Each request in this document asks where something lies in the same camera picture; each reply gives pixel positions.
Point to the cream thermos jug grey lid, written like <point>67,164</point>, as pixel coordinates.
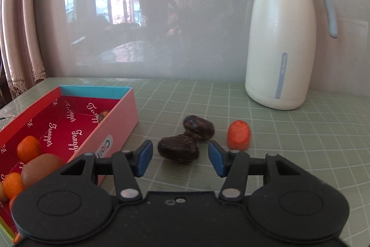
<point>277,47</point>

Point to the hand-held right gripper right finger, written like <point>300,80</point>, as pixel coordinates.
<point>216,159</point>

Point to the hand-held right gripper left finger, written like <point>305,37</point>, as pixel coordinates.
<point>143,159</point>

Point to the beige lace curtain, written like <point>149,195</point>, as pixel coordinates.
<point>20,33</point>

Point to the small orange tangerine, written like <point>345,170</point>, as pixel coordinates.
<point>13,185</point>
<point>13,202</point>
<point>29,148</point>

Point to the pink cardboard box red inside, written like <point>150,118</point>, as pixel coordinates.
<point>109,108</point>

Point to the brown kiwi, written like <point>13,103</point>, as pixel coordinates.
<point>2,192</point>
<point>40,170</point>

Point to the orange fruit with dark stem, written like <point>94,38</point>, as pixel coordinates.
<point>104,115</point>

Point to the dark brown round fruit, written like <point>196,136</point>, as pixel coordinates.
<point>177,150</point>
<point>200,127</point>

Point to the orange carrot piece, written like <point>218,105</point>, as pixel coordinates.
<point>238,134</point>

